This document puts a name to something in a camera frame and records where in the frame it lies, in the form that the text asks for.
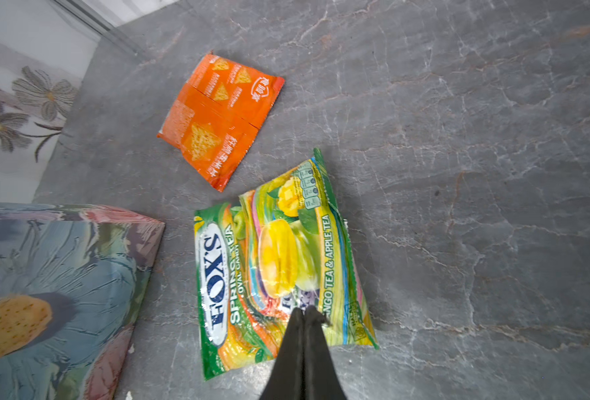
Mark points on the green yellow Fox's candy bag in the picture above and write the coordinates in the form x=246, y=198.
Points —
x=279, y=247

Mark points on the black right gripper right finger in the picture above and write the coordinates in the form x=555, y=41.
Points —
x=319, y=375

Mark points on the orange snack packet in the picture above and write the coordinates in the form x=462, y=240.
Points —
x=218, y=114

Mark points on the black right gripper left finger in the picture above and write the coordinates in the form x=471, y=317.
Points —
x=286, y=379

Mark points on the floral white paper bag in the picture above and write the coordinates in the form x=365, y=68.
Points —
x=72, y=282

